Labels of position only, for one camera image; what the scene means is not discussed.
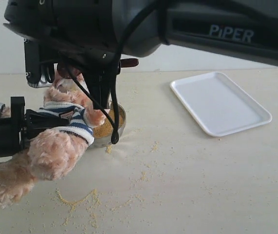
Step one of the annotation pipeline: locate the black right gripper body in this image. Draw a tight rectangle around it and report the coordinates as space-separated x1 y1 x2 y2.
4 0 122 74

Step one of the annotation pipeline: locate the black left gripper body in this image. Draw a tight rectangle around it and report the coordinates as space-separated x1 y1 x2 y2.
0 97 25 158

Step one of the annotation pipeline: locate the dark red wooden spoon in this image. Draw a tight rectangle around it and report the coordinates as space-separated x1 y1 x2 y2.
55 58 139 79

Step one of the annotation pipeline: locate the tan teddy bear striped sweater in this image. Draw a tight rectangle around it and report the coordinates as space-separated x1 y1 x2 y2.
0 72 106 209

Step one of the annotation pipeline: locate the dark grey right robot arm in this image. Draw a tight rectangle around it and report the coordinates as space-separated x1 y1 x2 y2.
4 0 278 109

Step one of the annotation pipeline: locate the steel bowl of millet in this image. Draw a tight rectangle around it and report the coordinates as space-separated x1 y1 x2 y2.
90 104 126 148

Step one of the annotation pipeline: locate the white rectangular plastic tray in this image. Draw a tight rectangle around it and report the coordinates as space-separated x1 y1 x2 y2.
170 72 273 137

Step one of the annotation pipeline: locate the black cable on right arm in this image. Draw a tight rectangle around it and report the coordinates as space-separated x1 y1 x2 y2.
56 0 171 145

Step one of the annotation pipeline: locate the black wrist camera on right gripper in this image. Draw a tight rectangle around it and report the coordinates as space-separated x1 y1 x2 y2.
23 39 56 89

